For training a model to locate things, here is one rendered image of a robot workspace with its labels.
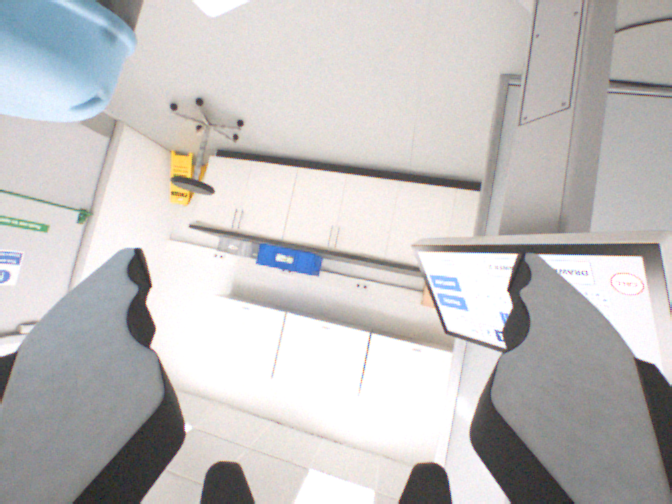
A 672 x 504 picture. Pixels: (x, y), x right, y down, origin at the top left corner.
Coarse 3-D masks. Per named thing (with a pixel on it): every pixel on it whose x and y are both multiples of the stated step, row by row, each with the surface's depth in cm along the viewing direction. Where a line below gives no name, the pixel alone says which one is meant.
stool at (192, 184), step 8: (200, 104) 222; (176, 112) 239; (200, 112) 227; (192, 120) 244; (208, 120) 243; (240, 120) 243; (200, 128) 262; (208, 128) 249; (216, 128) 250; (224, 128) 247; (232, 128) 244; (240, 128) 245; (208, 136) 249; (224, 136) 263; (200, 152) 246; (200, 160) 246; (200, 168) 247; (176, 176) 233; (176, 184) 241; (184, 184) 235; (192, 184) 232; (200, 184) 234; (200, 192) 254; (208, 192) 247
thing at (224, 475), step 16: (224, 464) 5; (416, 464) 5; (432, 464) 5; (208, 480) 4; (224, 480) 4; (240, 480) 4; (416, 480) 4; (432, 480) 4; (448, 480) 4; (208, 496) 4; (224, 496) 4; (240, 496) 4; (416, 496) 4; (432, 496) 4; (448, 496) 4
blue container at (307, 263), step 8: (264, 248) 308; (272, 248) 307; (280, 248) 305; (288, 248) 304; (264, 256) 307; (272, 256) 305; (280, 256) 304; (288, 256) 303; (296, 256) 301; (304, 256) 300; (312, 256) 298; (264, 264) 306; (272, 264) 305; (280, 264) 303; (288, 264) 302; (296, 264) 300; (304, 264) 299; (312, 264) 299; (320, 264) 330; (304, 272) 298; (312, 272) 305
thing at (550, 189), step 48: (528, 0) 102; (576, 0) 71; (528, 48) 80; (576, 48) 68; (528, 96) 77; (576, 96) 66; (528, 144) 74; (576, 144) 65; (528, 192) 71; (576, 192) 65
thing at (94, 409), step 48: (96, 288) 8; (144, 288) 10; (48, 336) 7; (96, 336) 7; (144, 336) 8; (48, 384) 6; (96, 384) 6; (144, 384) 6; (0, 432) 5; (48, 432) 5; (96, 432) 5; (144, 432) 5; (0, 480) 4; (48, 480) 4; (96, 480) 4; (144, 480) 5
